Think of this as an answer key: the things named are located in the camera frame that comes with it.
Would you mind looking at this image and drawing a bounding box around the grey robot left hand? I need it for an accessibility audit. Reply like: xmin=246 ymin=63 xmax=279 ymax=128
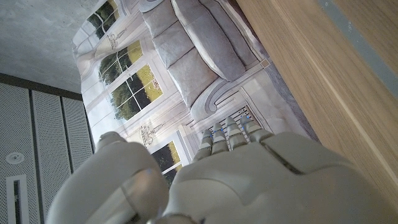
xmin=45 ymin=115 xmax=398 ymax=224

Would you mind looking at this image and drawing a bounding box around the grey tape outline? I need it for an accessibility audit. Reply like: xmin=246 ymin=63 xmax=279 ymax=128
xmin=317 ymin=0 xmax=398 ymax=98

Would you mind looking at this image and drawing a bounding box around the printed sofa room backdrop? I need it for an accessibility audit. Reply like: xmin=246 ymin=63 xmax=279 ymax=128
xmin=71 ymin=0 xmax=320 ymax=189

